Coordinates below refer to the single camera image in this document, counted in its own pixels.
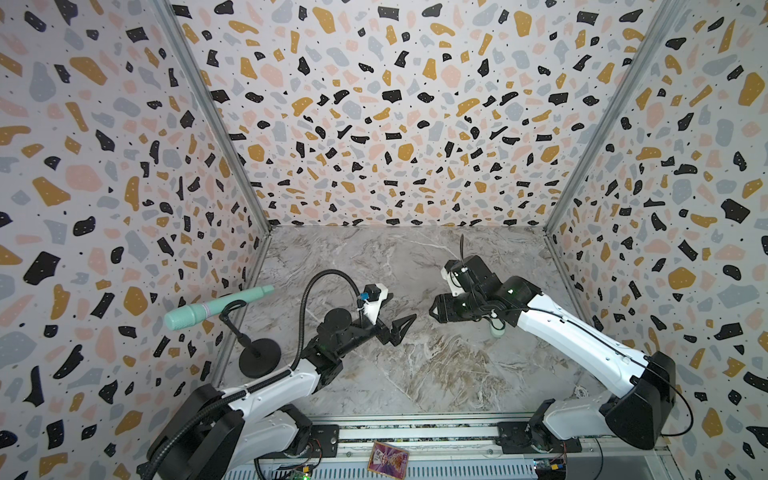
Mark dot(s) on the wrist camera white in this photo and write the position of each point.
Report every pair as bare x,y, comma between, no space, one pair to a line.
371,300
456,288

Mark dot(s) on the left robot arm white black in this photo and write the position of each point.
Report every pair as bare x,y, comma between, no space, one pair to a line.
215,430

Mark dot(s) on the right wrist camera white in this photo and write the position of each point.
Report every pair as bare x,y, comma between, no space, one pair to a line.
456,288

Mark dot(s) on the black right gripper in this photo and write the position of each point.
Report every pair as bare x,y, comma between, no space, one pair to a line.
452,303

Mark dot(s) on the white poker chip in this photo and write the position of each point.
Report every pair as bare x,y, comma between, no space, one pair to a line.
580,392

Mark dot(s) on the mint green earbud charging case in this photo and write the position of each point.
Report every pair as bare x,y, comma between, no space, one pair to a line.
497,329

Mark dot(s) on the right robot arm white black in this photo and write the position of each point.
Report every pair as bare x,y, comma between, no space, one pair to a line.
640,389

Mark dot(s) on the colourful card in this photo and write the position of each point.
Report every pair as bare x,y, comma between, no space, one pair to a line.
388,460

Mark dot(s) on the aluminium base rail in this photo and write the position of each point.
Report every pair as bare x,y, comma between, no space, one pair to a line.
453,446

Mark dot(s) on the black microphone stand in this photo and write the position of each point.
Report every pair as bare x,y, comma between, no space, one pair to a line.
258,357

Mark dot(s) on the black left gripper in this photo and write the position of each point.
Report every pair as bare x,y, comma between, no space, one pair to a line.
396,334

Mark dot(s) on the mint green microphone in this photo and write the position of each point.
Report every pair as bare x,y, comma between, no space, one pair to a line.
190,315

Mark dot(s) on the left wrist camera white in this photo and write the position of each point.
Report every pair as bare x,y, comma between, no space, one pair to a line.
371,300

